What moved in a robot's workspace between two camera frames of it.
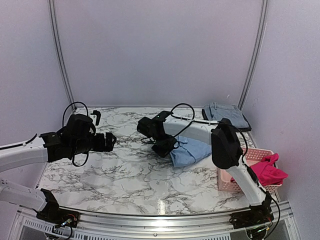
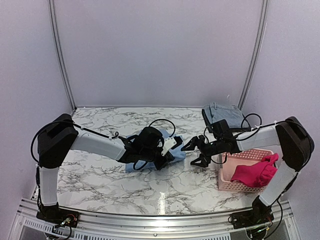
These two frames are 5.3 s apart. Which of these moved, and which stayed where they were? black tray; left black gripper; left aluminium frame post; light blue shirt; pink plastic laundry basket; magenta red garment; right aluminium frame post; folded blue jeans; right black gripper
Moved: right black gripper; light blue shirt; left black gripper
Stayed: folded blue jeans; black tray; pink plastic laundry basket; magenta red garment; right aluminium frame post; left aluminium frame post
